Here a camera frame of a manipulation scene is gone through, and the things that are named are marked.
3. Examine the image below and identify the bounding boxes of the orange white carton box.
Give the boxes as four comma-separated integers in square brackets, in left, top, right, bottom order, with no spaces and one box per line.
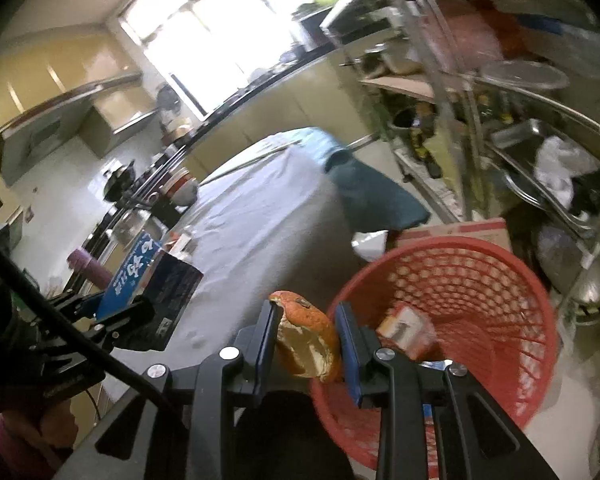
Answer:
[376,301,438,362]

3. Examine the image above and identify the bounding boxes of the orange peel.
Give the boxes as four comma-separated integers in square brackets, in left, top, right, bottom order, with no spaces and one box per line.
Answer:
[268,290,341,382]

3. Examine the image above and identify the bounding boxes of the blue carton box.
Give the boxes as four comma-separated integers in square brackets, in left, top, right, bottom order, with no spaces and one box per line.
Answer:
[95,231,161,322]

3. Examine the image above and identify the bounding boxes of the metal kitchen rack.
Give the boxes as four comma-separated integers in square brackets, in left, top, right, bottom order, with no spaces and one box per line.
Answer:
[323,0,600,320]

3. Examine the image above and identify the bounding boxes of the purple thermos bottle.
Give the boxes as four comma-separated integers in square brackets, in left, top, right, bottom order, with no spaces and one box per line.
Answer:
[67,247,112,290]

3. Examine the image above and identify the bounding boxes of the grey tablecloth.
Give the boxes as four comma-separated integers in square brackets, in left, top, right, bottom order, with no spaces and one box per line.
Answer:
[99,127,432,401]

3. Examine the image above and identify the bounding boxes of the red plastic basket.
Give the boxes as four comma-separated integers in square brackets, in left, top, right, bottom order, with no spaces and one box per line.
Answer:
[310,236,557,479]

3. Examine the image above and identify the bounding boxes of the black chopstick holder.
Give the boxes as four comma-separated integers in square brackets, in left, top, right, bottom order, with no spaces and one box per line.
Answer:
[149,195,182,230]

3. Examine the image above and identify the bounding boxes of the stacked red white bowls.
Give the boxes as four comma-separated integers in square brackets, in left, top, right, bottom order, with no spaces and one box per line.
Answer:
[160,168,198,207]

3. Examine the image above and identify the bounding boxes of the long white stick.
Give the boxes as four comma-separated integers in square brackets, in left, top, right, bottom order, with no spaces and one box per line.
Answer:
[200,140,300,186]

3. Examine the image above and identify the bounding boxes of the black wok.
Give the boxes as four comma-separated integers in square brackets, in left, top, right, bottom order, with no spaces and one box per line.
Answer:
[104,160,136,203]

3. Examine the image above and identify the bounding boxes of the cardboard box on floor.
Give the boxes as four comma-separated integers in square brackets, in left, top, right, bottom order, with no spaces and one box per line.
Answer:
[394,218,512,252]

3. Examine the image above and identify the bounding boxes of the range hood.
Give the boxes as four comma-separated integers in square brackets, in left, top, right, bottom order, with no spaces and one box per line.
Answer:
[0,72,142,185]

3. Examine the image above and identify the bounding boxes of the white plastic bag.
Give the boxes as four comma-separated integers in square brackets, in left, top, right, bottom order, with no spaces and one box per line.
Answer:
[533,136,600,209]

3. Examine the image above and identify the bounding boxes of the microwave oven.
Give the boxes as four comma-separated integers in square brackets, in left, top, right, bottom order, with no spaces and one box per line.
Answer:
[292,2,332,51]

